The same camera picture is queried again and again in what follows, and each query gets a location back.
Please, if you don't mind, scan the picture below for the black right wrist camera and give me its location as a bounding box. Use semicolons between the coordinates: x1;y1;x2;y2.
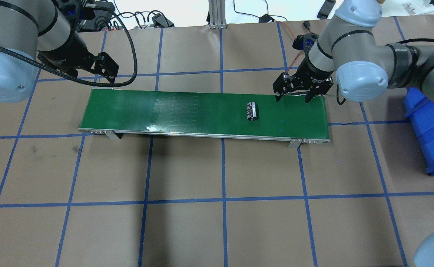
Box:
292;33;319;50

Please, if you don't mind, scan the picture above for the aluminium frame post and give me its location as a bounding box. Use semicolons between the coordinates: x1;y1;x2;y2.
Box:
208;0;227;29

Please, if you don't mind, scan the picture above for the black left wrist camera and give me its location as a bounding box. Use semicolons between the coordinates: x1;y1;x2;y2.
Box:
52;0;116;22

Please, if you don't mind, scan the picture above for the red black conveyor cable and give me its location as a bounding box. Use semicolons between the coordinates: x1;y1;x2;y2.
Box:
276;21;310;75

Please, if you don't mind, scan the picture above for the green conveyor belt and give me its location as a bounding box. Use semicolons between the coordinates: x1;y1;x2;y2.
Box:
78;89;331;147

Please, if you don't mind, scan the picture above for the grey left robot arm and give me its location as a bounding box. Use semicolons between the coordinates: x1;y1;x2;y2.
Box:
0;0;119;103

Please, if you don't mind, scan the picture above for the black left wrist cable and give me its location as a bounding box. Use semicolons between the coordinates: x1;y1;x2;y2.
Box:
0;11;138;86

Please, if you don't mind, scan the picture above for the blue plastic bin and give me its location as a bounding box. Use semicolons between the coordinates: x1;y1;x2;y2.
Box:
403;88;434;176

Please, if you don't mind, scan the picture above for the dark brown cylindrical capacitor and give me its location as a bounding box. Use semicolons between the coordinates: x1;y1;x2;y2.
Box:
246;102;259;121

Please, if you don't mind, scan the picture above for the black power adapter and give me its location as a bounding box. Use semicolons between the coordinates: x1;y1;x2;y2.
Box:
151;13;175;28

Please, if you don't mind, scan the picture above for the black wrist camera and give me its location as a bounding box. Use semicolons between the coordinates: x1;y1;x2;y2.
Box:
52;0;116;22
292;33;319;50

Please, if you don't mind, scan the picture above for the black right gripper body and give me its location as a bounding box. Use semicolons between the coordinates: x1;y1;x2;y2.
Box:
272;58;334;96

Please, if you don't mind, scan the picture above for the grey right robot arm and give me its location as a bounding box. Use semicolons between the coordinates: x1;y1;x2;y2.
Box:
273;0;434;103

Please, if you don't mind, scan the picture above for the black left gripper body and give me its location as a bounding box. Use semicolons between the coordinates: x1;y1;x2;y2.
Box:
38;32;119;83

